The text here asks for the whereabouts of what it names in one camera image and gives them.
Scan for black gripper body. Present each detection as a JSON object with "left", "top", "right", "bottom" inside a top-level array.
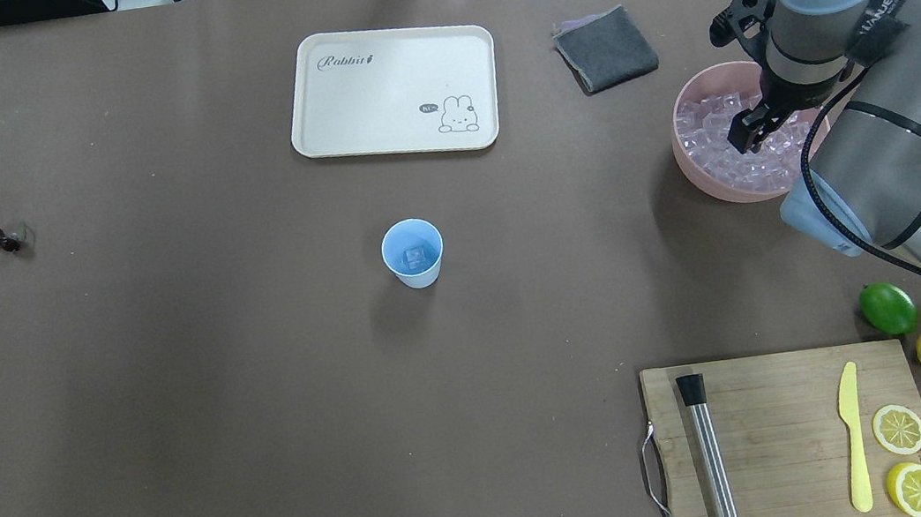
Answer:
[{"left": 739, "top": 79, "right": 815, "bottom": 137}]

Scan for clear ice cube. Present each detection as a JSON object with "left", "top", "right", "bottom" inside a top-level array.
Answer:
[{"left": 401, "top": 245, "right": 433, "bottom": 275}]

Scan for dark red cherries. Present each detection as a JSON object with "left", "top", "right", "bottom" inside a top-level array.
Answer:
[{"left": 0, "top": 221, "right": 34, "bottom": 253}]

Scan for pink bowl of ice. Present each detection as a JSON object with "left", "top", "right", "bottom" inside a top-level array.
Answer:
[{"left": 672, "top": 60, "right": 819, "bottom": 204}]

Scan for light blue plastic cup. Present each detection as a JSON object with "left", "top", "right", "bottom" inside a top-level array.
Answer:
[{"left": 380, "top": 217, "right": 446, "bottom": 289}]

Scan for grey folded cloth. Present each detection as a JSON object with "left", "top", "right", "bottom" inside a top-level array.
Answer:
[{"left": 552, "top": 4, "right": 660, "bottom": 94}]

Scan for green lime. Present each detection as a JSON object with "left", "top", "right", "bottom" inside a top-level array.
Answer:
[{"left": 859, "top": 281, "right": 919, "bottom": 336}]

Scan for yellow plastic knife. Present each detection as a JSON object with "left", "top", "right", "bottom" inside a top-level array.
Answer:
[{"left": 836, "top": 361, "right": 874, "bottom": 513}]

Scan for wooden cutting board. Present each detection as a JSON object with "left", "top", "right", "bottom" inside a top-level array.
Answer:
[{"left": 640, "top": 340, "right": 921, "bottom": 517}]

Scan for lemon half slice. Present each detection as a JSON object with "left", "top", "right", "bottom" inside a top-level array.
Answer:
[
  {"left": 870, "top": 403, "right": 921, "bottom": 456},
  {"left": 885, "top": 462, "right": 921, "bottom": 517}
]

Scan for steel muddler black tip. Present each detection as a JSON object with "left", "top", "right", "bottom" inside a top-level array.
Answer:
[{"left": 675, "top": 373, "right": 738, "bottom": 517}]

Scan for cream rabbit tray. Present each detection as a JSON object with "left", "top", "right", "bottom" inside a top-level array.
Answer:
[{"left": 290, "top": 24, "right": 500, "bottom": 158}]

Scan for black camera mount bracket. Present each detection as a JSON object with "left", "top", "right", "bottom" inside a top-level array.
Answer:
[{"left": 708, "top": 0, "right": 777, "bottom": 49}]

